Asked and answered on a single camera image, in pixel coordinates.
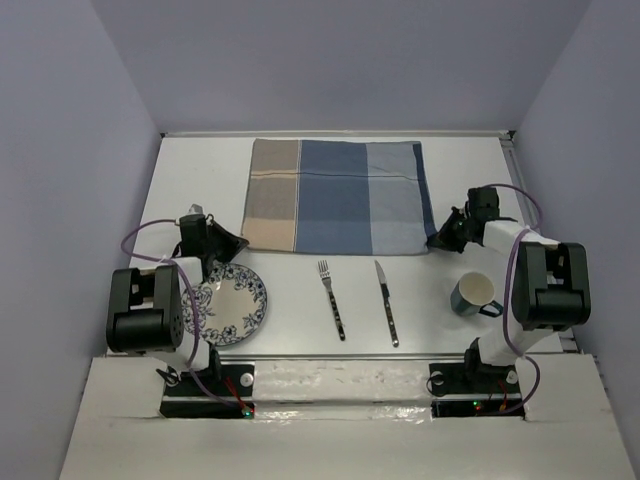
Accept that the blue floral ceramic plate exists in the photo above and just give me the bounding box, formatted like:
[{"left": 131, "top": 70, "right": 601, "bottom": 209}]
[{"left": 192, "top": 262, "right": 268, "bottom": 347}]

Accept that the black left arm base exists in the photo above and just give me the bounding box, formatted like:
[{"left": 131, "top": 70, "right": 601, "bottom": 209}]
[{"left": 156, "top": 363, "right": 255, "bottom": 420}]

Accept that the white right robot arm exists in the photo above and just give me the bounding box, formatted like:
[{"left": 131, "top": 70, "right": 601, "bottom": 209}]
[{"left": 427, "top": 183, "right": 591, "bottom": 392}]

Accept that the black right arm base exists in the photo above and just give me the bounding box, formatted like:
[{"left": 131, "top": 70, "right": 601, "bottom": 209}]
[{"left": 426, "top": 362, "right": 524, "bottom": 418}]

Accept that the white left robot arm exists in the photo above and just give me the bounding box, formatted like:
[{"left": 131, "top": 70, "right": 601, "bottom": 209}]
[{"left": 106, "top": 206, "right": 249, "bottom": 395}]

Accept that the blue beige checked cloth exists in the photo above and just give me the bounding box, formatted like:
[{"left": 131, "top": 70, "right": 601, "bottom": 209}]
[{"left": 241, "top": 139, "right": 436, "bottom": 256}]

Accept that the teal mug white inside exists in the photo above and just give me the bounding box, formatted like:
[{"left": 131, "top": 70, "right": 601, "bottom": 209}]
[{"left": 450, "top": 272, "right": 503, "bottom": 318}]

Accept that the steel fork patterned handle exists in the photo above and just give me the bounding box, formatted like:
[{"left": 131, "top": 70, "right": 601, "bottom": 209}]
[{"left": 318, "top": 260, "right": 346, "bottom": 341}]

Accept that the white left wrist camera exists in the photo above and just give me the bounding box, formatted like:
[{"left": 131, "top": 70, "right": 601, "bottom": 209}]
[{"left": 188, "top": 204, "right": 204, "bottom": 215}]

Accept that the steel knife patterned handle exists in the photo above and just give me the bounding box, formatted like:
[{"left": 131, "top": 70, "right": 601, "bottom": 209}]
[{"left": 374, "top": 260, "right": 399, "bottom": 348}]

